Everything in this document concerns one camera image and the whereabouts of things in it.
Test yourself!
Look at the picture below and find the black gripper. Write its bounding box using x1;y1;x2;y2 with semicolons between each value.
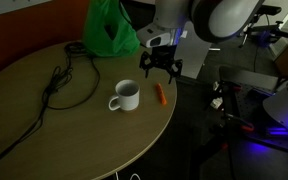
139;44;184;85

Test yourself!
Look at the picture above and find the orange carrot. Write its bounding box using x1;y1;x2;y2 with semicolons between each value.
155;82;168;107

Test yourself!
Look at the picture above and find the white ceramic mug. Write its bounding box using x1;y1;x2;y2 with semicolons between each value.
108;79;141;113

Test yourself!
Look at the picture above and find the green plastic bag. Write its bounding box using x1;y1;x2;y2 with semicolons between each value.
82;0;141;58

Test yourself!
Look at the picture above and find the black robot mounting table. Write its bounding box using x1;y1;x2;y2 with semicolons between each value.
217;65;288;156

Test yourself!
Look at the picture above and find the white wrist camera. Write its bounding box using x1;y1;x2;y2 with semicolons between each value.
136;23;172;49

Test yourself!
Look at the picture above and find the black clamp red handle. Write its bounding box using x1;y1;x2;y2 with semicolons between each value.
225;112;256;134
213;80;244;101

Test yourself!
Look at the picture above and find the black cable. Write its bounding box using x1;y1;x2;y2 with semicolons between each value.
0;41;101;174

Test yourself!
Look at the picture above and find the white cable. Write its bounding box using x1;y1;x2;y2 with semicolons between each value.
112;170;141;180

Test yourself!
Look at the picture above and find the black camera stand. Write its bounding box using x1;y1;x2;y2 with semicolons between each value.
238;4;288;49

